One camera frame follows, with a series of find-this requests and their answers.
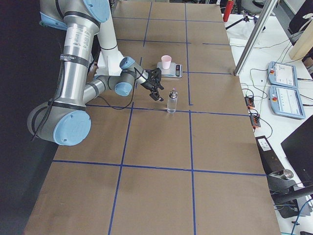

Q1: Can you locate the pink plastic cup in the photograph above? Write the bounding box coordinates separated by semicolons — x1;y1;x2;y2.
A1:
161;55;172;70

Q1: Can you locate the white digital kitchen scale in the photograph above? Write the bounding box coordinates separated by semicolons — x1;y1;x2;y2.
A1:
157;62;182;78

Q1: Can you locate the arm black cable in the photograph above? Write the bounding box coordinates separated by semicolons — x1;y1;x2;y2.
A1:
30;57;147;142

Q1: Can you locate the aluminium frame post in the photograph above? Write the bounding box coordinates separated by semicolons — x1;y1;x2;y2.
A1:
234;0;278;76

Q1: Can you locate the black monitor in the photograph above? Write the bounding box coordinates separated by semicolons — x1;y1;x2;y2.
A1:
281;116;313;182

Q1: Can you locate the teach pendant tablet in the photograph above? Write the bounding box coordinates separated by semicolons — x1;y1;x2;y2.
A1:
268;61;298;88
269;85;306;119

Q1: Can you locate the upper teach pendant tablet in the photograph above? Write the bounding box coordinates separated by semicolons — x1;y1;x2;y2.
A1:
268;61;298;88

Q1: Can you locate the lower orange black connector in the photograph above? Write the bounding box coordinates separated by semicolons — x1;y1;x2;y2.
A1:
248;109;261;129

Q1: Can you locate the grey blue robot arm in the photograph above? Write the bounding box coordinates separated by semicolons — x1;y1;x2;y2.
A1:
27;0;162;146

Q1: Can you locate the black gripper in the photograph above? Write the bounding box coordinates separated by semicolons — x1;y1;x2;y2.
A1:
143;69;164;101

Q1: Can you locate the clear glass sauce bottle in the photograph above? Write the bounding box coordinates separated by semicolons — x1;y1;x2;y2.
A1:
167;87;178;113

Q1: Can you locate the orange black connector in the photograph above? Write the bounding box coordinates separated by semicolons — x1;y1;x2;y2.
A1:
245;95;255;109
248;109;261;129

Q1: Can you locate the black labelled box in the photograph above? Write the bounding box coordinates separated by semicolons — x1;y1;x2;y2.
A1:
256;136;285;175

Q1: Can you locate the upper orange black connector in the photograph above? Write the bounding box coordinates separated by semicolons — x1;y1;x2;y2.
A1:
245;95;255;109

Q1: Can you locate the red cylinder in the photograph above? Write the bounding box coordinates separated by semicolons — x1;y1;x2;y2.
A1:
223;0;234;22

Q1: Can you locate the lower teach pendant tablet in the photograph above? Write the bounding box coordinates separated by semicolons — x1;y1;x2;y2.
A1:
269;85;306;119

